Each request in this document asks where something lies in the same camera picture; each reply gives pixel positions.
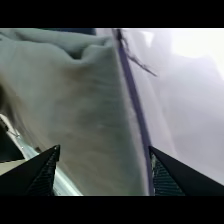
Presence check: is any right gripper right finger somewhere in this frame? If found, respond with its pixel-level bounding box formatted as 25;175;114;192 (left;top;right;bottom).
148;145;224;197

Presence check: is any silver frame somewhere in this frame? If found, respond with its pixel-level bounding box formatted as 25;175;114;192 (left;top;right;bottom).
5;128;83;197

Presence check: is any brown T-shirt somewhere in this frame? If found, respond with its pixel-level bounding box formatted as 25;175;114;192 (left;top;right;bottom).
0;28;150;197

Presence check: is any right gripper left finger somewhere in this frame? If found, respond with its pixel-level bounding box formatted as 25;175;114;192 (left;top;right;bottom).
0;144;61;197

